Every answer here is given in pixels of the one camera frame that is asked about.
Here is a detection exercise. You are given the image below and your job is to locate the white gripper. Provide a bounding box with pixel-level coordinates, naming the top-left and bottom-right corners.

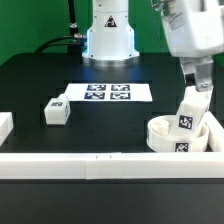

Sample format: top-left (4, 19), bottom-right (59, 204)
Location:
top-left (161, 0), bottom-right (224, 92)

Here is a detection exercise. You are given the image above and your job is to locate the white round stool seat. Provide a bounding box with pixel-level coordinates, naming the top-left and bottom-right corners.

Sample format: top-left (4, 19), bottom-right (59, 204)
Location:
top-left (146, 115), bottom-right (209, 153)

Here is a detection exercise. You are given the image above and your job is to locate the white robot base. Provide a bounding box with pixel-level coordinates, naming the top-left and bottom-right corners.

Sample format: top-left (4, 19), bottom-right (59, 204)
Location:
top-left (82, 0), bottom-right (140, 67)

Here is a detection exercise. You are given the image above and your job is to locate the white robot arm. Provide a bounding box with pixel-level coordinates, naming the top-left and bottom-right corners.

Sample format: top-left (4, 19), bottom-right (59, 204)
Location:
top-left (151, 0), bottom-right (224, 92)

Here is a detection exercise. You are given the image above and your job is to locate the white right fence bar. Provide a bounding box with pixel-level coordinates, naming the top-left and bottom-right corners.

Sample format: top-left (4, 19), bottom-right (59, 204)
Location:
top-left (204, 112), bottom-right (224, 153)

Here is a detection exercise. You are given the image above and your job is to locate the white fence bar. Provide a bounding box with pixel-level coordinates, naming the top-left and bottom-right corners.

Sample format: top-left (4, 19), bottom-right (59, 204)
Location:
top-left (0, 152), bottom-right (224, 180)
top-left (0, 112), bottom-right (14, 147)
top-left (204, 112), bottom-right (224, 153)

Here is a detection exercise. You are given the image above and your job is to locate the white marker sheet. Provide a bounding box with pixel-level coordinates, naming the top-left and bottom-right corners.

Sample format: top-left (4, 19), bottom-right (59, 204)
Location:
top-left (65, 83), bottom-right (152, 102)

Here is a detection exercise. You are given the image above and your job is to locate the white front fence bar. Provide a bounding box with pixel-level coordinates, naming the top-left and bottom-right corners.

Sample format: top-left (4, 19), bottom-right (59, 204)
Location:
top-left (0, 152), bottom-right (224, 180)

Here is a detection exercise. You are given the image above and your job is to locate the white left fence bar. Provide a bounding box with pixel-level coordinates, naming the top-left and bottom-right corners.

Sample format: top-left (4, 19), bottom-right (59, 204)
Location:
top-left (0, 112), bottom-right (14, 147)

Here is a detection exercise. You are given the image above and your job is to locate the black cable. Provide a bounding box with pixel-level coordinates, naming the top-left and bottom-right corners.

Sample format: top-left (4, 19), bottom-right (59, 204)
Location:
top-left (34, 0), bottom-right (88, 55)

